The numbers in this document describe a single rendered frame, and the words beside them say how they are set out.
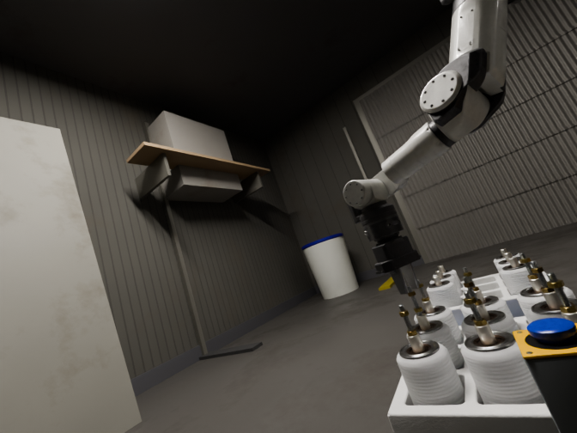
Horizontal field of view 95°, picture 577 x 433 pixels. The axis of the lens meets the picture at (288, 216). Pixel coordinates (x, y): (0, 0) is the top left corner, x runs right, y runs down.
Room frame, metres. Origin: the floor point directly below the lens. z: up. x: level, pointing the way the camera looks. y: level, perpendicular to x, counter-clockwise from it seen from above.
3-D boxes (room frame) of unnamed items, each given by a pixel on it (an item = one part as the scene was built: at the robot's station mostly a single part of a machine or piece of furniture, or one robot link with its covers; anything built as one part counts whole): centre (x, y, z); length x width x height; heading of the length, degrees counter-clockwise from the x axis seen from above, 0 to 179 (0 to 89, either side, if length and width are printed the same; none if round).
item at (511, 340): (0.51, -0.25, 0.25); 0.08 x 0.08 x 0.01
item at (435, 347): (0.57, -0.15, 0.25); 0.08 x 0.08 x 0.01
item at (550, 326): (0.32, -0.23, 0.32); 0.04 x 0.04 x 0.02
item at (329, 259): (3.65, -0.32, 0.37); 0.61 x 0.60 x 0.73; 148
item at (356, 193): (0.67, -0.20, 0.58); 0.11 x 0.11 x 0.11; 42
